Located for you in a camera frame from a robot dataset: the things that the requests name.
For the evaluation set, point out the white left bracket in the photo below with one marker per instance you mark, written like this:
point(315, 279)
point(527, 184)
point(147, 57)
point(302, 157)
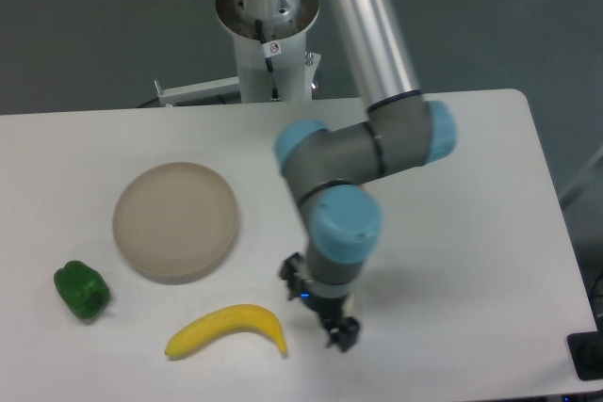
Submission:
point(198, 94)

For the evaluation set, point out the beige round plate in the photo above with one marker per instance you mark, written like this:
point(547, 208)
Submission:
point(176, 223)

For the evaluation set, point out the yellow banana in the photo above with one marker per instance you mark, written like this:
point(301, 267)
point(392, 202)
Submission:
point(225, 321)

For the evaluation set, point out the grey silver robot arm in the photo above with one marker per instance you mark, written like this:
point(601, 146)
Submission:
point(325, 169)

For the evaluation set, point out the green bell pepper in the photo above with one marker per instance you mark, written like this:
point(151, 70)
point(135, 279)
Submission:
point(83, 290)

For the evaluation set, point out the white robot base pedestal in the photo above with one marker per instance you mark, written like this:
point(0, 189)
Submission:
point(269, 38)

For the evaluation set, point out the white pear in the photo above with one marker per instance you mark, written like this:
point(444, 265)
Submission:
point(348, 305)

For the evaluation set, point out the black box at table edge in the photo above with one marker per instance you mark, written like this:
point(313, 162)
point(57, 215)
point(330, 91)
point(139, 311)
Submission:
point(586, 353)

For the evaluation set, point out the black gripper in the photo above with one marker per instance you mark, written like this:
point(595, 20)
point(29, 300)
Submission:
point(325, 300)

